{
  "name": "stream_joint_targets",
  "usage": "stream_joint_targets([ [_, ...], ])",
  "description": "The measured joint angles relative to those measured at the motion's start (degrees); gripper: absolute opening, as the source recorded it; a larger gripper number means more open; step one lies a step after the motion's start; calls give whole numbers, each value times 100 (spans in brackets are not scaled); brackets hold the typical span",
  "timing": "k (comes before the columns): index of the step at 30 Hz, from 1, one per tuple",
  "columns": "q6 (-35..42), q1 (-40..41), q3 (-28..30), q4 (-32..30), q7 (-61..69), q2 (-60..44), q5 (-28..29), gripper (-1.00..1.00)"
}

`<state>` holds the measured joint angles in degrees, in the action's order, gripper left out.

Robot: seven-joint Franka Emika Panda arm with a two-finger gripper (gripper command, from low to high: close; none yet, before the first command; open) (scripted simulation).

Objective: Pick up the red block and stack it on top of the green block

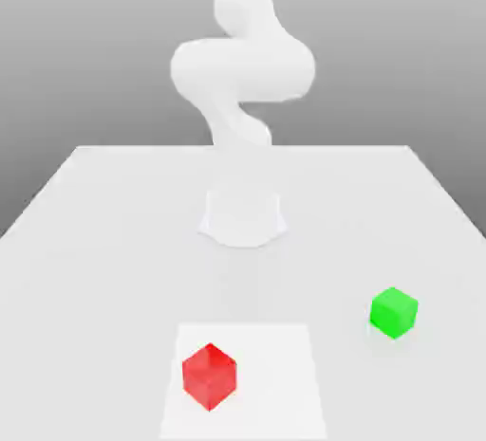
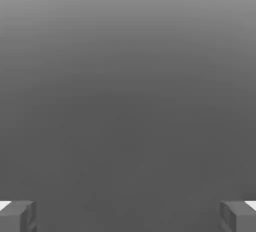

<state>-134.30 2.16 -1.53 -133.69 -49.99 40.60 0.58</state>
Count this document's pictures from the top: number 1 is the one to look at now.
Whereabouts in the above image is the small green cube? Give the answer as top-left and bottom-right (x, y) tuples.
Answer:
(369, 285), (420, 340)

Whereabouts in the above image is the small red cube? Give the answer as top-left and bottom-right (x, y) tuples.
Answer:
(181, 341), (238, 413)

